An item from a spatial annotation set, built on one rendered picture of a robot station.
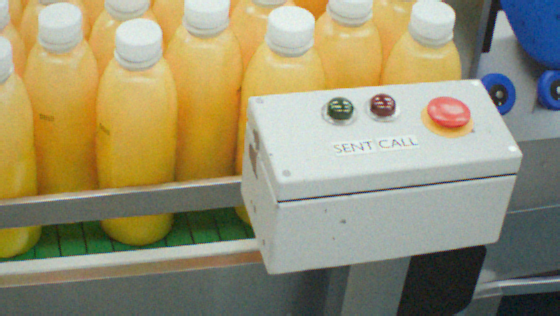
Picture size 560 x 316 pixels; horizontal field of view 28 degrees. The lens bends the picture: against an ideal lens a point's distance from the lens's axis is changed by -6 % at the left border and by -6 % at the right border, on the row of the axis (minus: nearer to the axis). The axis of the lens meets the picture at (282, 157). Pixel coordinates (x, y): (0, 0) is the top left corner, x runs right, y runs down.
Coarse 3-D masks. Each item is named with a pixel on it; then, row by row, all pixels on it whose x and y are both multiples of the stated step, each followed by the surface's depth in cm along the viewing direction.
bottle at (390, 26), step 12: (384, 0) 107; (396, 0) 107; (408, 0) 107; (420, 0) 108; (384, 12) 107; (396, 12) 107; (408, 12) 107; (384, 24) 107; (396, 24) 107; (384, 36) 108; (396, 36) 107; (384, 48) 108; (384, 60) 109
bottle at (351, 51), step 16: (320, 16) 105; (336, 16) 102; (368, 16) 103; (320, 32) 103; (336, 32) 102; (352, 32) 102; (368, 32) 103; (320, 48) 103; (336, 48) 103; (352, 48) 103; (368, 48) 103; (336, 64) 103; (352, 64) 103; (368, 64) 104; (336, 80) 104; (352, 80) 104; (368, 80) 105
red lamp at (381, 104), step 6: (378, 96) 91; (384, 96) 91; (390, 96) 92; (372, 102) 91; (378, 102) 91; (384, 102) 91; (390, 102) 91; (372, 108) 91; (378, 108) 91; (384, 108) 91; (390, 108) 91; (378, 114) 91; (384, 114) 91; (390, 114) 91
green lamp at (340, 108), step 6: (330, 102) 90; (336, 102) 90; (342, 102) 90; (348, 102) 90; (330, 108) 90; (336, 108) 90; (342, 108) 90; (348, 108) 90; (330, 114) 90; (336, 114) 90; (342, 114) 90; (348, 114) 90
